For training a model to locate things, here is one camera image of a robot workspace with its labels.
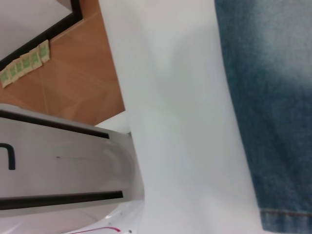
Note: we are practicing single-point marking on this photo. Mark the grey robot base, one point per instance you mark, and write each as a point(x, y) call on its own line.
point(63, 161)

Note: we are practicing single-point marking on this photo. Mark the blue denim shorts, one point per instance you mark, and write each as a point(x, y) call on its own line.
point(273, 109)

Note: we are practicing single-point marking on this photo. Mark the green paper sticker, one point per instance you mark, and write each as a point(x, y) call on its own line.
point(35, 58)
point(26, 64)
point(12, 73)
point(5, 78)
point(19, 68)
point(44, 51)

